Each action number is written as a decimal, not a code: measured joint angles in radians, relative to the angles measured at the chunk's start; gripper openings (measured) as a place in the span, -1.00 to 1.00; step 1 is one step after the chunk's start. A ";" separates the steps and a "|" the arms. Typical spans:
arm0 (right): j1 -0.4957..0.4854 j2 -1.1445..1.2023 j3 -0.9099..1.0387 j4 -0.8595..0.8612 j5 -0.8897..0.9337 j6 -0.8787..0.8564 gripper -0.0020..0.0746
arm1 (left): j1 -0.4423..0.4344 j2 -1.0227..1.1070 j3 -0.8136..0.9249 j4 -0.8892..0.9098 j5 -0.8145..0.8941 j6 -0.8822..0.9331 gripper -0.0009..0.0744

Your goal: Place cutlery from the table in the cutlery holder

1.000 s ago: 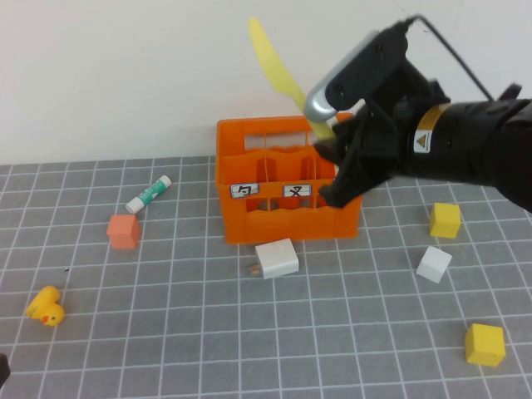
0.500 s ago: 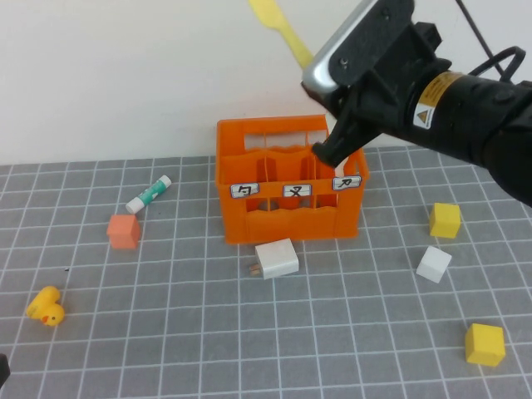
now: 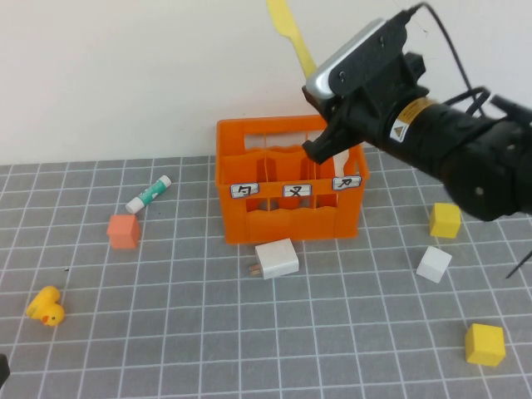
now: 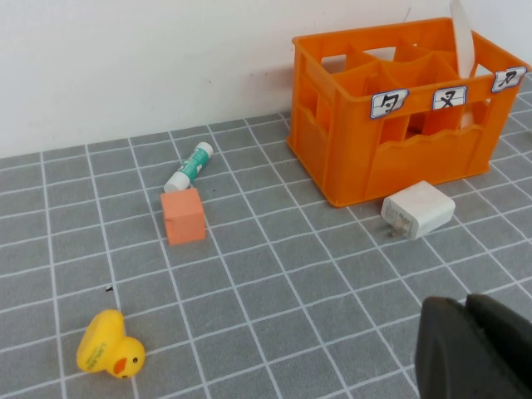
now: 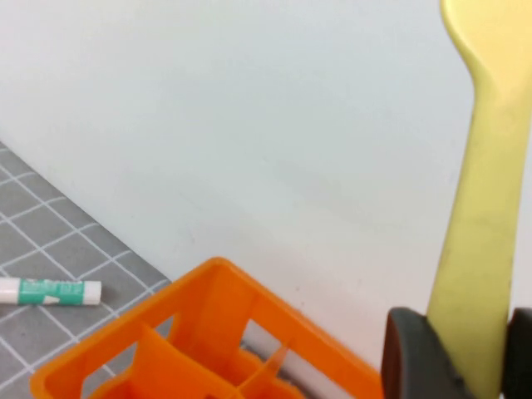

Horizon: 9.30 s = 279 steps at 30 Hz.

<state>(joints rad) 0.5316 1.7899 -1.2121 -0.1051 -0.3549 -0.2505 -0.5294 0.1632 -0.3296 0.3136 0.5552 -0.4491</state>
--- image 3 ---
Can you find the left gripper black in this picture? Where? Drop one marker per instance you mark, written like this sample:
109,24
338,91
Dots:
4,367

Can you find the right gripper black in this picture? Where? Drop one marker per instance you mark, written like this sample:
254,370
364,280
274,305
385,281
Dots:
365,120

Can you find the white plastic knife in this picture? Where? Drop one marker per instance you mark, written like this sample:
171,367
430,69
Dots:
341,164

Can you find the yellow plastic knife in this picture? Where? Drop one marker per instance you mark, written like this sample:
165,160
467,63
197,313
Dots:
291,29

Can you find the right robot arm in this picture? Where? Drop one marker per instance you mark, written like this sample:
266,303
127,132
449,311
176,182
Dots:
478,166

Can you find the orange plastic cutlery crate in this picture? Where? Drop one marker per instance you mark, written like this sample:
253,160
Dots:
291,224

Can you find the paper label knife character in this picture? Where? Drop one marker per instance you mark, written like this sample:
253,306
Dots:
347,183

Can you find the paper label fork character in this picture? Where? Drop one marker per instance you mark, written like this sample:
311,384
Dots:
297,190

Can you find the yellow rubber duck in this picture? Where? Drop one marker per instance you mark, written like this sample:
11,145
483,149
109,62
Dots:
47,309

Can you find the paper label spoon character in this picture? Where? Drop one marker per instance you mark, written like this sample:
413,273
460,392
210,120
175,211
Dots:
245,191

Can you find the white power adapter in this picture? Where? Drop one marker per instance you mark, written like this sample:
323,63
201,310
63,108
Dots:
276,259

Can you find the yellow foam cube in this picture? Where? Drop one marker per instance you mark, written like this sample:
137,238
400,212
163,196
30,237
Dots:
484,345
444,224

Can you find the white foam cube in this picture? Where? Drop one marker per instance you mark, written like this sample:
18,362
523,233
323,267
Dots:
432,266

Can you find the grey grid table mat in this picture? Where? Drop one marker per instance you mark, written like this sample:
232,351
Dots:
166,353

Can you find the salmon orange house block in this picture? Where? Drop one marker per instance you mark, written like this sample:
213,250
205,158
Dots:
123,234

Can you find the white green glue stick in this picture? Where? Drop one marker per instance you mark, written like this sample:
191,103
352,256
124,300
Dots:
147,195

